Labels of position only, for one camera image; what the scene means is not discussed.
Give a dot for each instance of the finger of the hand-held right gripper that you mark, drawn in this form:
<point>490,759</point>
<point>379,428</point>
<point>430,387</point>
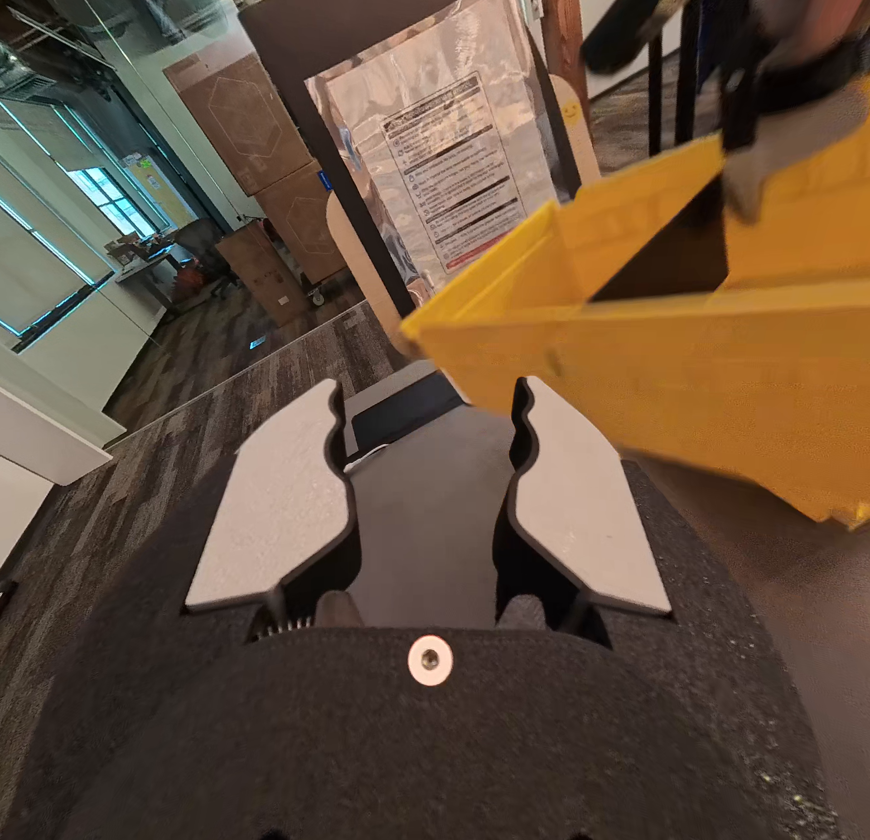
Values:
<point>747,180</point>

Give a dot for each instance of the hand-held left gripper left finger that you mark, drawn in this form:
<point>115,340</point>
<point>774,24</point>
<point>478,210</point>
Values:
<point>272,513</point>

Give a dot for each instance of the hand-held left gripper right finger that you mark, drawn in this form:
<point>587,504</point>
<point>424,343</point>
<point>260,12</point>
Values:
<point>584,520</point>

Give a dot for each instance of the yellow plastic bin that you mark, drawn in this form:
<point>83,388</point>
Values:
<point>680,377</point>

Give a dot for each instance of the person's right hand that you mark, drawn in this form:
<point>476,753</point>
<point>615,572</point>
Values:
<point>839,10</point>

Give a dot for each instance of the black pole stand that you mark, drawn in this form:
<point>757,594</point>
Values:
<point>654,92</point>

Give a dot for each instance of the black bin divider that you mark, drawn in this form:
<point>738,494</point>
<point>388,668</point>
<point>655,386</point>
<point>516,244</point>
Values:
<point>673,255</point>

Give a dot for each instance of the wooden beam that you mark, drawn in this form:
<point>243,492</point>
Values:
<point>561,37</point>

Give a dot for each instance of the cardboard box with white label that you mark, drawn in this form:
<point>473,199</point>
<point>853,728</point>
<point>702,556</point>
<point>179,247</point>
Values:
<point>262,275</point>

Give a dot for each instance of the black office chair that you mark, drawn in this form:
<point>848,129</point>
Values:
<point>204,255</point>

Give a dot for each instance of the cluttered office desk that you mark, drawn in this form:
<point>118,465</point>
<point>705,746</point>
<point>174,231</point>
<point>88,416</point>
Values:
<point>143,262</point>

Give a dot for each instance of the instruction sheet in plastic sleeve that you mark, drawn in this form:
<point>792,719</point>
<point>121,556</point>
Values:
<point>442,173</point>

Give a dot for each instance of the large office window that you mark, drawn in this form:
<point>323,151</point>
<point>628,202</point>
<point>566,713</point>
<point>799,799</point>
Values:
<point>41,241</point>

